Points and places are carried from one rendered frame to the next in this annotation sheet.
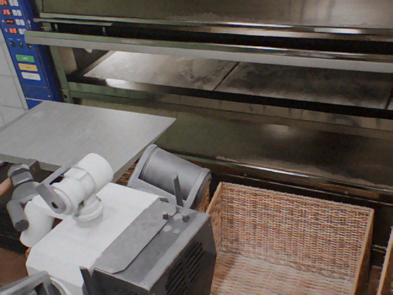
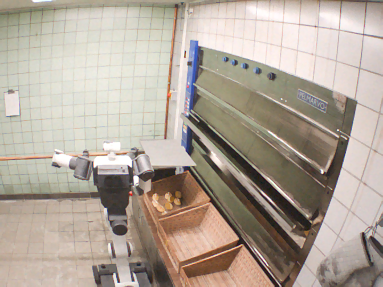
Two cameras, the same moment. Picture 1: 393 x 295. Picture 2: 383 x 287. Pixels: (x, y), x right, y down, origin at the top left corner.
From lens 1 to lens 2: 128 cm
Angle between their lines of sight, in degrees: 34
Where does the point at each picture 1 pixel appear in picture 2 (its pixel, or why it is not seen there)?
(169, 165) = (142, 161)
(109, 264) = (100, 167)
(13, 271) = not seen: hidden behind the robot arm
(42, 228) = not seen: hidden behind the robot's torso
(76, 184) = (109, 146)
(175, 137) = (208, 177)
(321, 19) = (245, 152)
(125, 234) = (110, 165)
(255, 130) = (226, 188)
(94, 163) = (116, 144)
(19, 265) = not seen: hidden behind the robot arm
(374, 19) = (256, 161)
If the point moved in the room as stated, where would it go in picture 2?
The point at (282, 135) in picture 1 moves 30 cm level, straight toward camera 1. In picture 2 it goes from (231, 195) to (202, 207)
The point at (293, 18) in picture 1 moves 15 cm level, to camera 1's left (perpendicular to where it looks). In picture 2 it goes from (240, 147) to (222, 140)
